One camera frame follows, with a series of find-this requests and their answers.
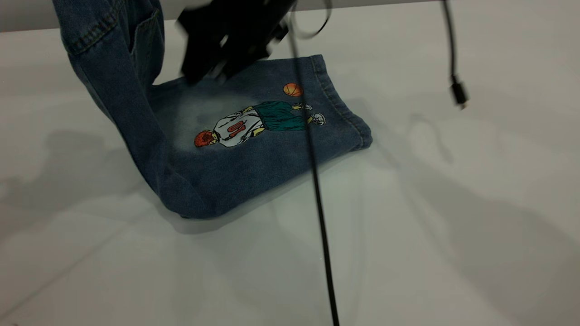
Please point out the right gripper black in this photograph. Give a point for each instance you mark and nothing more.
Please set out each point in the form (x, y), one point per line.
(244, 22)

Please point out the blue denim shorts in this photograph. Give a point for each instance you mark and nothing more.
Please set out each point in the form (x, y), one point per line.
(253, 172)

